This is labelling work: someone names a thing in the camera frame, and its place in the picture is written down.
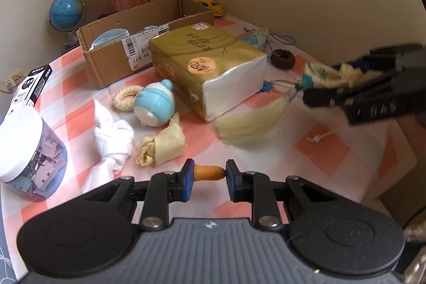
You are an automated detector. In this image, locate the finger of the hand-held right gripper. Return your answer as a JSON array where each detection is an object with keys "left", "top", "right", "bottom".
[
  {"left": 331, "top": 44, "right": 426, "bottom": 76},
  {"left": 302, "top": 71, "right": 400, "bottom": 112}
]

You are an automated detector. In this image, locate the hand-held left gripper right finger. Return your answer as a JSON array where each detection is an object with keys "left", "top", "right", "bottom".
[{"left": 226, "top": 159, "right": 347, "bottom": 232}]

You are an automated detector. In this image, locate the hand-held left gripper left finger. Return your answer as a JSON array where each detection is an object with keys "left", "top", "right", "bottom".
[{"left": 80, "top": 159, "right": 195, "bottom": 232}]

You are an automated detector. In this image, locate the small orange gourd toy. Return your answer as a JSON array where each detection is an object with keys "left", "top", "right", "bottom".
[{"left": 194, "top": 164, "right": 227, "bottom": 182}]

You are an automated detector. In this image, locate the cream sachet with tassel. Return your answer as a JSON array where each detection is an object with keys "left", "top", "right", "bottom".
[{"left": 213, "top": 63, "right": 364, "bottom": 147}]

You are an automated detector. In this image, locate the beige cloth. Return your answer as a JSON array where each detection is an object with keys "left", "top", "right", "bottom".
[{"left": 135, "top": 112, "right": 187, "bottom": 168}]

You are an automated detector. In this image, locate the blue round doll toy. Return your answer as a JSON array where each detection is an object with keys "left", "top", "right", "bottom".
[{"left": 134, "top": 79, "right": 176, "bottom": 127}]

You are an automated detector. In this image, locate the white cloth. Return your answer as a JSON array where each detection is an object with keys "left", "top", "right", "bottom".
[{"left": 81, "top": 98, "right": 135, "bottom": 193}]

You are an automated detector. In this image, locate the cream scrunchie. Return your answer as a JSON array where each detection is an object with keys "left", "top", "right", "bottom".
[{"left": 111, "top": 85, "right": 145, "bottom": 112}]

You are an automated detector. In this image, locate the cardboard box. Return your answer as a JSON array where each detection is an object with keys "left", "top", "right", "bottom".
[{"left": 76, "top": 0, "right": 215, "bottom": 90}]

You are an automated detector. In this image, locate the brown scrunchie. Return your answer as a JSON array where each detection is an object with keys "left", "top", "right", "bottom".
[{"left": 270, "top": 49, "right": 296, "bottom": 69}]

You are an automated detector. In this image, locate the teal patterned pouch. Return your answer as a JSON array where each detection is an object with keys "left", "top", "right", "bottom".
[{"left": 240, "top": 26, "right": 297, "bottom": 52}]

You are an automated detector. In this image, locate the gold tissue pack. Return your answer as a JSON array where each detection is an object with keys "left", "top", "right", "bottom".
[{"left": 148, "top": 23, "right": 267, "bottom": 122}]

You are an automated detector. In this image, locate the yellow toy car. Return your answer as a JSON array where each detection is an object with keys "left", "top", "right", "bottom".
[{"left": 194, "top": 0, "right": 227, "bottom": 18}]

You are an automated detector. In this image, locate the blue face mask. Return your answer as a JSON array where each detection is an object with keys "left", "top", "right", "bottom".
[{"left": 90, "top": 27, "right": 130, "bottom": 50}]

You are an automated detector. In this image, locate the plastic jar of binder clips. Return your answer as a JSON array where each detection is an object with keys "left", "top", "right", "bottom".
[{"left": 0, "top": 106, "right": 67, "bottom": 203}]

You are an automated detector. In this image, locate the black and white carton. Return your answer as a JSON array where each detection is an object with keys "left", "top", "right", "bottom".
[{"left": 7, "top": 64, "right": 54, "bottom": 120}]

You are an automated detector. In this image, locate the blue desk globe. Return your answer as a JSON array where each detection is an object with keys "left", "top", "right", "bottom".
[{"left": 49, "top": 0, "right": 87, "bottom": 50}]

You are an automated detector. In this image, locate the white knotted cord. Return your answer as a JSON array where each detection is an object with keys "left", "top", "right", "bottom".
[{"left": 306, "top": 130, "right": 334, "bottom": 143}]

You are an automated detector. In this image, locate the beige wall socket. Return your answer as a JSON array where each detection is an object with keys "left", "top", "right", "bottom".
[{"left": 11, "top": 69, "right": 27, "bottom": 85}]

